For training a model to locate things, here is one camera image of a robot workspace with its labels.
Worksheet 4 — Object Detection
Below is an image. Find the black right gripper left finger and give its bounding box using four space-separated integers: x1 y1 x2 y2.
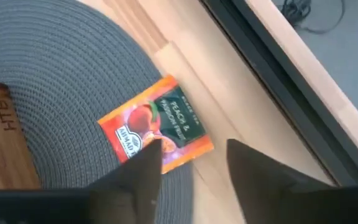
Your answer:
0 138 163 224

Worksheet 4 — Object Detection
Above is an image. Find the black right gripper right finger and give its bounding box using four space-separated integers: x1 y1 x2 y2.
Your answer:
226 138 358 224

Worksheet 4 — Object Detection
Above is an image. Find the red orange Ahmad tea packet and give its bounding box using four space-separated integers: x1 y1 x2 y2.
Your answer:
97 74 214 175

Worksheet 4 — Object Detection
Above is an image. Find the grey round woven placemat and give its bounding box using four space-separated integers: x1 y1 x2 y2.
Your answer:
0 0 195 224

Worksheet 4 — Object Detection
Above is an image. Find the black aluminium table frame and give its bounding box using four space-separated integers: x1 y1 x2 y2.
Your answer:
199 0 358 187

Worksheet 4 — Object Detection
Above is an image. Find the black floor cable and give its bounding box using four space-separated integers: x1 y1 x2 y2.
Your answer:
280 0 346 34

